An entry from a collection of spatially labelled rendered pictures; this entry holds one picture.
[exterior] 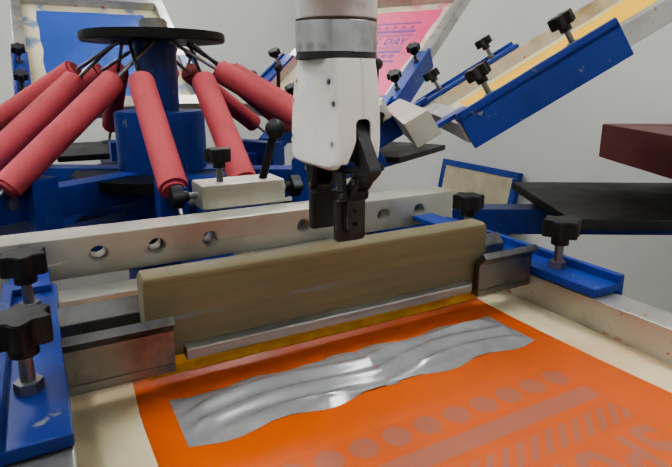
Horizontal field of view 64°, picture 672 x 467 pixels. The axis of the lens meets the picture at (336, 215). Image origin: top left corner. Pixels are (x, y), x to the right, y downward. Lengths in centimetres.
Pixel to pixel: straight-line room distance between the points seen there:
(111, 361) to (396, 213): 51
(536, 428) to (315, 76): 35
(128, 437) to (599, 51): 89
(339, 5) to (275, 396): 33
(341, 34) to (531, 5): 262
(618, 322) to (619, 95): 214
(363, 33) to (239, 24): 439
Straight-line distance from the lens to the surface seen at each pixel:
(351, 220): 51
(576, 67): 103
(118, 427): 49
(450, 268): 63
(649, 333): 63
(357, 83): 48
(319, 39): 49
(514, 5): 316
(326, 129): 49
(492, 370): 55
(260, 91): 119
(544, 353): 59
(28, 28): 243
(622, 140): 153
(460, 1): 222
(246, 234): 75
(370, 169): 47
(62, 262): 71
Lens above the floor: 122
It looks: 14 degrees down
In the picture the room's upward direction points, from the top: straight up
